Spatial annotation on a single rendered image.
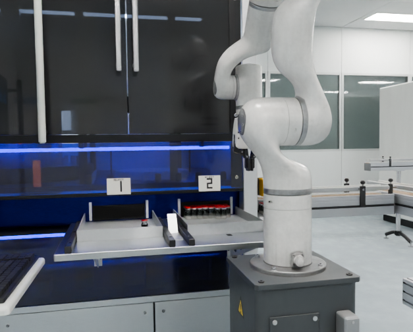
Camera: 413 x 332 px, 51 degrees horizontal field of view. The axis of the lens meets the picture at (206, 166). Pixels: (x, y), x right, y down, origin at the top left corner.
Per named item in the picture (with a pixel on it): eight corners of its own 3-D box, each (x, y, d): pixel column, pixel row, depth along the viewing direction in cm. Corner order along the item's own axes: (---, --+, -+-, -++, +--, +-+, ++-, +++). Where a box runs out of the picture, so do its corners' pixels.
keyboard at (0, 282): (-7, 261, 137) (-8, 253, 137) (39, 258, 140) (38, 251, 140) (-61, 308, 98) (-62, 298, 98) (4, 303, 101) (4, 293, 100)
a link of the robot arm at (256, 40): (228, 5, 115) (215, 105, 133) (285, 8, 118) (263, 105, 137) (221, -5, 122) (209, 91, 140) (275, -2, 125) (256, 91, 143)
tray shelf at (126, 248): (70, 228, 162) (70, 222, 162) (248, 219, 177) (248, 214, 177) (53, 261, 115) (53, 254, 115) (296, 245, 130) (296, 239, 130)
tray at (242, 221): (172, 217, 170) (172, 209, 170) (236, 215, 176) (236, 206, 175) (188, 235, 137) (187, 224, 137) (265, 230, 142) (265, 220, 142)
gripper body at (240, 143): (260, 114, 142) (260, 148, 142) (230, 114, 140) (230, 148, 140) (268, 112, 135) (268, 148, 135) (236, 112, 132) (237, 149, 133)
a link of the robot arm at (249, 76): (237, 105, 132) (265, 105, 134) (236, 61, 131) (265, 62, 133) (230, 107, 140) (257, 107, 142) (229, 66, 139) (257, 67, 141)
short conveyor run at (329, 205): (250, 222, 178) (250, 184, 178) (240, 216, 194) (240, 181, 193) (396, 215, 193) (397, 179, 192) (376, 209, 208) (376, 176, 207)
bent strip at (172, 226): (167, 231, 144) (166, 213, 144) (176, 230, 145) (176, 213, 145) (173, 240, 131) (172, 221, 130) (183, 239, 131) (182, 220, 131)
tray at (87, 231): (84, 222, 163) (83, 213, 163) (153, 219, 169) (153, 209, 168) (76, 242, 130) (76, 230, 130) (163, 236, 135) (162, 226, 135)
